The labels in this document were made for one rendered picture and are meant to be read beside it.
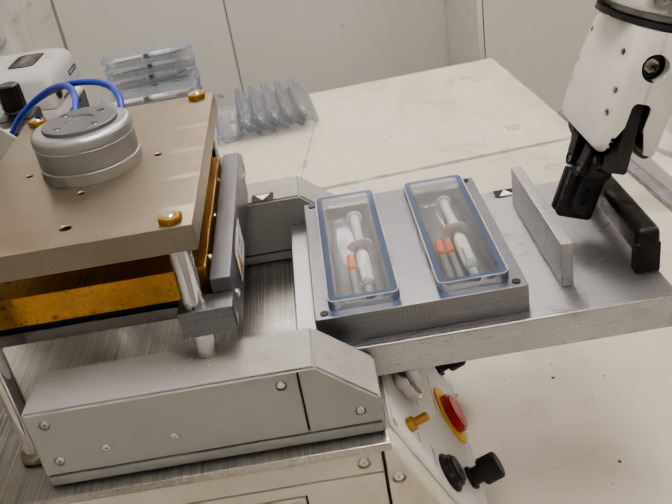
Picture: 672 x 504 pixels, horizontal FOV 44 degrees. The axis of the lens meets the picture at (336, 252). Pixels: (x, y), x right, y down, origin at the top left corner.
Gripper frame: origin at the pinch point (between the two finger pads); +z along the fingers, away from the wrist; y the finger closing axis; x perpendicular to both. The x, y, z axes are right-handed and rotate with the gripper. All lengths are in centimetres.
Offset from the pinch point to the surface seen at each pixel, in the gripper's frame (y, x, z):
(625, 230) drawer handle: -5.2, -2.5, 0.5
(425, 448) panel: -12.6, 10.9, 18.8
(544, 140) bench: 69, -25, 19
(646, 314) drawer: -11.0, -3.4, 4.6
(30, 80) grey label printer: 90, 66, 30
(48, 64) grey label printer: 95, 64, 29
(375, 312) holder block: -10.1, 17.1, 8.2
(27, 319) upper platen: -10.4, 42.5, 12.4
